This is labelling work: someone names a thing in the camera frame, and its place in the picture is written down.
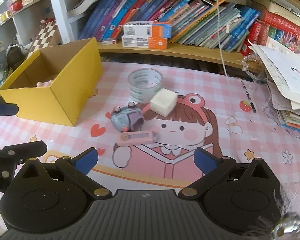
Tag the red cream jar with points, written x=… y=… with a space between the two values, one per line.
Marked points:
x=16 y=6

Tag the white orange-bordered mat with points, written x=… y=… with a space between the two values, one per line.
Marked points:
x=140 y=185

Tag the wooden chessboard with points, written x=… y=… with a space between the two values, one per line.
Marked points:
x=45 y=33

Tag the clear tape roll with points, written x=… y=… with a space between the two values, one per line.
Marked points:
x=145 y=87

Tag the fluffy charm with metal bell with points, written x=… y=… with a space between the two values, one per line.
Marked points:
x=287 y=226

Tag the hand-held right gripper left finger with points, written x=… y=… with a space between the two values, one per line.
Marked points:
x=86 y=161

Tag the thick red dictionary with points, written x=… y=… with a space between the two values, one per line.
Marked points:
x=282 y=25

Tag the blue toy camera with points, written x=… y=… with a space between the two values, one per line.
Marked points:
x=125 y=117

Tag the small card box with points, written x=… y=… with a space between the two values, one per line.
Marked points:
x=111 y=40

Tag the pink cartoon desk mat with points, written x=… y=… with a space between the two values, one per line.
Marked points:
x=240 y=142

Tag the white bookshelf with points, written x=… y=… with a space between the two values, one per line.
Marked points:
x=65 y=10

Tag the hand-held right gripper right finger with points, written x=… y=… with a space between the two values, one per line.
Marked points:
x=205 y=161

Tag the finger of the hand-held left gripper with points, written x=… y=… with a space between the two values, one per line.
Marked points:
x=2 y=110
x=27 y=150

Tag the row of colourful books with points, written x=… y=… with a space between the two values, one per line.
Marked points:
x=165 y=10

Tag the thick black paperback book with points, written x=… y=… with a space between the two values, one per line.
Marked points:
x=82 y=5

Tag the orange white carton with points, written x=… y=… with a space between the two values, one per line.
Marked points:
x=142 y=43
x=145 y=30

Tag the white foam cube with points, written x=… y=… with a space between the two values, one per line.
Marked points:
x=163 y=102

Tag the brown bag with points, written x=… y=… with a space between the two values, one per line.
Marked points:
x=16 y=55

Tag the pink rectangular case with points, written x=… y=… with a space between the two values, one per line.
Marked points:
x=135 y=138

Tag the dark pencil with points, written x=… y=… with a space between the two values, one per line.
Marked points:
x=248 y=96

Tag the yellow cardboard box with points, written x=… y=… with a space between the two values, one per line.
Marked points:
x=65 y=92

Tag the stack of papers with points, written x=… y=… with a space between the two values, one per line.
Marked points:
x=290 y=87

